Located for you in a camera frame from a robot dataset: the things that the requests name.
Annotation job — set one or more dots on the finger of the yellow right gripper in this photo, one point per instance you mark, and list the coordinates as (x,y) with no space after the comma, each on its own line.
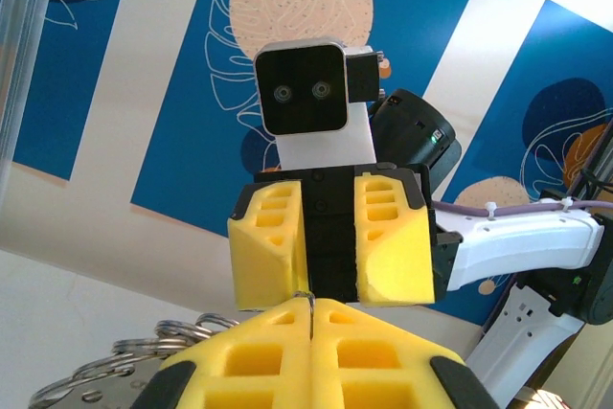
(258,270)
(402,265)

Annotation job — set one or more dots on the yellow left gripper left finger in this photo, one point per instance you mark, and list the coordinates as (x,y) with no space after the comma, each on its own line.
(268,380)

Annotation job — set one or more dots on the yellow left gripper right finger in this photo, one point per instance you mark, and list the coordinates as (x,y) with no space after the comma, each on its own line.
(383,380)

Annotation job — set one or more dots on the silver keyring bundle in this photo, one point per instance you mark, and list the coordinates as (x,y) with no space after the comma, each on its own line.
(110,390)

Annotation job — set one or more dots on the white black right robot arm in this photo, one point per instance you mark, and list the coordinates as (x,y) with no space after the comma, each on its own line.
(527,246)

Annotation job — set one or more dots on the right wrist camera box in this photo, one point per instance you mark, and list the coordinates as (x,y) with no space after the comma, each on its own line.
(301,88)

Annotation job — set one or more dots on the aluminium frame post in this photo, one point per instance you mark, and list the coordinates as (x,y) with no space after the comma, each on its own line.
(598,160)
(24,45)

